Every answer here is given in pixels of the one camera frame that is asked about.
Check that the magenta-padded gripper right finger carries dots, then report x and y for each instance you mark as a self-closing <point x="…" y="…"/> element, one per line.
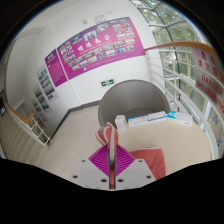
<point x="125" y="161"/>

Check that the white stair railing orange handrail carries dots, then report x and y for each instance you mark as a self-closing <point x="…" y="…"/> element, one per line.
<point x="23" y="121"/>

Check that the pink towel with white trim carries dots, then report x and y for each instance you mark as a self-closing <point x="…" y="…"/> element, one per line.
<point x="151" y="163"/>

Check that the flat white box teal corner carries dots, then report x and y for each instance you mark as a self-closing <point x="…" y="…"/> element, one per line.
<point x="180" y="118"/>

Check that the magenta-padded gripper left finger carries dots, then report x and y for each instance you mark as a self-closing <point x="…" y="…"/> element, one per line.
<point x="100" y="161"/>

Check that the small magenta text poster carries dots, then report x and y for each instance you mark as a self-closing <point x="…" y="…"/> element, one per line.
<point x="55" y="68"/>

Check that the small upright white box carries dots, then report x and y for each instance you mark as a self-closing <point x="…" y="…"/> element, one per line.
<point x="120" y="122"/>

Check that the grey round-backed chair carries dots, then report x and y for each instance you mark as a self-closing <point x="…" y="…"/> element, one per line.
<point x="133" y="96"/>

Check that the flat white blue box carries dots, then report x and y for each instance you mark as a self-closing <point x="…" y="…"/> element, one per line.
<point x="157" y="116"/>
<point x="138" y="121"/>

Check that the large magenta photo poster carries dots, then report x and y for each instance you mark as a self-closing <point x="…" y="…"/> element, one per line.
<point x="100" y="46"/>

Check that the red-lettered warning sign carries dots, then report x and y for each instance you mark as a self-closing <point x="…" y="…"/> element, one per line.
<point x="210" y="83"/>

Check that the row of wall photo panels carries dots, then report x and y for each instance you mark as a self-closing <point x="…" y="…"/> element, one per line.
<point x="45" y="90"/>

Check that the green exit sign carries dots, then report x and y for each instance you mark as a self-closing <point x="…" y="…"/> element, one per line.
<point x="107" y="82"/>

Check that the white railing with orange handrail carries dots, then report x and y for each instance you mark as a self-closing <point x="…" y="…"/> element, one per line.
<point x="180" y="45"/>

